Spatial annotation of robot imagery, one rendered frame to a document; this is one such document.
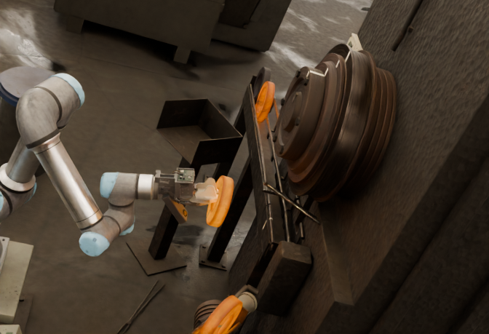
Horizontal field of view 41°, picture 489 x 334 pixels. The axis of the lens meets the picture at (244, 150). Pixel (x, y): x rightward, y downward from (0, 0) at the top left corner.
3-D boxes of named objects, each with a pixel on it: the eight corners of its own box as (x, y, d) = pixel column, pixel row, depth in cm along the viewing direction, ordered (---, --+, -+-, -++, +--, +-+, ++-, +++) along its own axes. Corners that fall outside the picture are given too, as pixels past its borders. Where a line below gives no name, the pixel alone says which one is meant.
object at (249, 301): (252, 315, 191) (260, 300, 188) (236, 329, 183) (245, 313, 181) (236, 302, 193) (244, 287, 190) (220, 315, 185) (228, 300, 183)
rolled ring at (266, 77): (266, 73, 301) (273, 75, 302) (262, 61, 318) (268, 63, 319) (252, 109, 308) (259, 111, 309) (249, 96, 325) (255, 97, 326)
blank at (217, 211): (233, 168, 201) (223, 165, 201) (235, 196, 188) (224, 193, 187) (215, 209, 208) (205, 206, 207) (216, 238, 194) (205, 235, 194)
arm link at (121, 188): (104, 191, 199) (103, 166, 195) (140, 192, 200) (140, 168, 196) (100, 204, 192) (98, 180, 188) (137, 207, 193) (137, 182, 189)
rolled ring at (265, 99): (252, 128, 297) (260, 130, 298) (267, 100, 284) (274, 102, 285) (255, 100, 310) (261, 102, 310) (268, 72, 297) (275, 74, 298)
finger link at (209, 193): (227, 188, 191) (195, 187, 191) (225, 204, 194) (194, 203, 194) (227, 182, 194) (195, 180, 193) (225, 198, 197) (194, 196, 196)
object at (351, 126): (300, 145, 230) (358, 25, 206) (314, 233, 191) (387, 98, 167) (283, 140, 229) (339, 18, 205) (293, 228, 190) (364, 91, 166)
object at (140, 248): (159, 227, 305) (207, 97, 268) (188, 268, 290) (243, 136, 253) (120, 234, 292) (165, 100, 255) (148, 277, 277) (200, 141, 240)
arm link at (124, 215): (97, 239, 196) (96, 207, 191) (116, 219, 206) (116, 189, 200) (121, 245, 194) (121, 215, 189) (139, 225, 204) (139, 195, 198)
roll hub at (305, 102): (285, 129, 215) (319, 54, 201) (291, 179, 192) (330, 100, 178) (269, 124, 214) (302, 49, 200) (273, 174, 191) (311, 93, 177)
